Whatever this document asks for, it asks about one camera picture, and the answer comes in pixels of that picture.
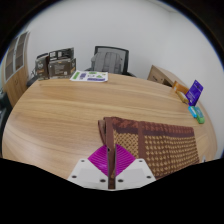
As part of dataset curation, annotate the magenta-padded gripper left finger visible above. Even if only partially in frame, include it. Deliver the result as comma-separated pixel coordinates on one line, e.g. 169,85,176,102
67,144,110,190

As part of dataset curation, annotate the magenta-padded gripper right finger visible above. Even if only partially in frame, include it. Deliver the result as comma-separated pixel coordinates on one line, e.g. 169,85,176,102
115,143,157,191

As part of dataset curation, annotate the brown patterned towel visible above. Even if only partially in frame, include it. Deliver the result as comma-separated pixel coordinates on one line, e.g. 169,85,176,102
97,116,200,191

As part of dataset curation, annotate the small blue box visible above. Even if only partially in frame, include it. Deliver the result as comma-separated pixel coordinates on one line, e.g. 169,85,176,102
187,105,198,120

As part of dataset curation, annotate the small green box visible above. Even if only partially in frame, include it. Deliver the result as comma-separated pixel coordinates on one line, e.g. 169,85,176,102
194,105,206,125

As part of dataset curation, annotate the small yellow box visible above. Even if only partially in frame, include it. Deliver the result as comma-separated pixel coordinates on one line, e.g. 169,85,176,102
176,90,190,105

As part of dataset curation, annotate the white leaflet with green print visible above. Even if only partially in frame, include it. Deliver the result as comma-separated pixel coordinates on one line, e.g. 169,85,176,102
69,70,109,83

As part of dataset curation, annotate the orange box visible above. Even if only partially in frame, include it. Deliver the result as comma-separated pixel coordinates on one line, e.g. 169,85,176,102
171,80,190,96

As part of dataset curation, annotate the purple upright box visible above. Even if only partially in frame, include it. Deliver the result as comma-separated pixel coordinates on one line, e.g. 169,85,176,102
185,79,204,107

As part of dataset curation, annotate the black leather armchair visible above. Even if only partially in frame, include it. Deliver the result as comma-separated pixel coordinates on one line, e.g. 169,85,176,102
0,89,13,134

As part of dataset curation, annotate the low wooden side cabinet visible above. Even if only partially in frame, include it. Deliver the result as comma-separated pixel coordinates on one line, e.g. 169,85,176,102
146,64,188,89

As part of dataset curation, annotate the large dark printed cardboard box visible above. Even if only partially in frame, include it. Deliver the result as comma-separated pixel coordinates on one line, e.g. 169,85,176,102
47,47,78,80

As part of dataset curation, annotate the grey backpack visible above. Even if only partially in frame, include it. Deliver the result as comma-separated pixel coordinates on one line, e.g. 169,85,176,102
90,51,124,75

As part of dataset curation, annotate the small dark printed cardboard box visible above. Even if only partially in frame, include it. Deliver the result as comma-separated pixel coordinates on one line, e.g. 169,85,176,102
34,53,50,81

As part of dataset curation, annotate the black mesh office chair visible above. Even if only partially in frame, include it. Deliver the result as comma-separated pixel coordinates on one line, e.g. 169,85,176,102
85,45,137,78

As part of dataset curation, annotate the wooden cabinet with glass doors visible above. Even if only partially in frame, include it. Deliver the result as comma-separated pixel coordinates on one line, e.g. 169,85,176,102
1,30,31,108

